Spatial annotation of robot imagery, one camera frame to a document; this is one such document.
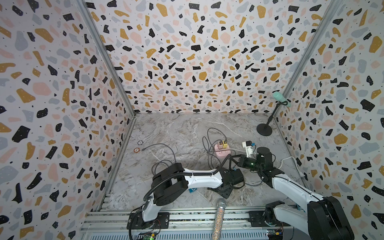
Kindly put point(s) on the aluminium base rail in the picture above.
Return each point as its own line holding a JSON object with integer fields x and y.
{"x": 182, "y": 224}

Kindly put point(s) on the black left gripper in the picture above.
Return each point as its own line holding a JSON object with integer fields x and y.
{"x": 226, "y": 195}

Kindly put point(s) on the pink power strip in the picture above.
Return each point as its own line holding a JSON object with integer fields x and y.
{"x": 221, "y": 154}

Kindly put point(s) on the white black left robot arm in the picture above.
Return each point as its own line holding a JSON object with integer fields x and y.
{"x": 171, "y": 183}

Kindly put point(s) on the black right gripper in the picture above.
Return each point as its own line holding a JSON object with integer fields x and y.
{"x": 244, "y": 161}

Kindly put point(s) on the black microphone stand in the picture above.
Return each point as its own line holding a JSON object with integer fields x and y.
{"x": 265, "y": 129}

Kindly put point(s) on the yellow USB charger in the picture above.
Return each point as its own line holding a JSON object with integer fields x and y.
{"x": 225, "y": 144}

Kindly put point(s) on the green microphone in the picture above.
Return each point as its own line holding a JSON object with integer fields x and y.
{"x": 281, "y": 99}

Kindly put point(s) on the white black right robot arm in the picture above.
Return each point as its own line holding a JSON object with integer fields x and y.
{"x": 321, "y": 218}

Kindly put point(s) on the glitter silver microphone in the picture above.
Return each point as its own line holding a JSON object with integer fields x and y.
{"x": 217, "y": 229}

